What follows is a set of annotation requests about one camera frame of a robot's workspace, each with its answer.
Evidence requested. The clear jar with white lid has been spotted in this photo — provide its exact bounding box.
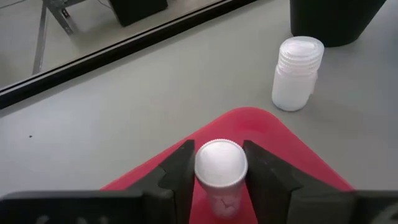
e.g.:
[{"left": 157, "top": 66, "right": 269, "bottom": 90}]
[{"left": 193, "top": 139, "right": 249, "bottom": 220}]

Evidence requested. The black plant pot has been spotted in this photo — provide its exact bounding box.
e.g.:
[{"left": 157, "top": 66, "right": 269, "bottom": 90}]
[{"left": 289, "top": 0, "right": 388, "bottom": 48}]

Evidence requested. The black box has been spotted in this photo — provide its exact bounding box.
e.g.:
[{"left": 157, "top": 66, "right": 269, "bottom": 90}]
[{"left": 107, "top": 0, "right": 169, "bottom": 27}]

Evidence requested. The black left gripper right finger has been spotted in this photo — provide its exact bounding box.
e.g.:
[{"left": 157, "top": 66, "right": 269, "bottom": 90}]
[{"left": 243, "top": 139, "right": 398, "bottom": 224}]

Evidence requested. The white opaque plastic bottle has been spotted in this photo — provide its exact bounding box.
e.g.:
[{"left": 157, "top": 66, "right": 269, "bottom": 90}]
[{"left": 271, "top": 35, "right": 325, "bottom": 112}]

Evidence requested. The grey metal table leg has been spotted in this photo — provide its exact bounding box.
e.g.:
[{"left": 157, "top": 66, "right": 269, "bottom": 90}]
[{"left": 32, "top": 0, "right": 86, "bottom": 76}]

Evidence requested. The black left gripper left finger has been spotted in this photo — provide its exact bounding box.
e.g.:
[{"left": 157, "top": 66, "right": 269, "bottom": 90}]
[{"left": 0, "top": 139, "right": 196, "bottom": 224}]

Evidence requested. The pink plastic bin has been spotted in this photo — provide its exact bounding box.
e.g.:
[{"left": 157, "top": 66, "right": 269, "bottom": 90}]
[{"left": 99, "top": 106, "right": 354, "bottom": 224}]

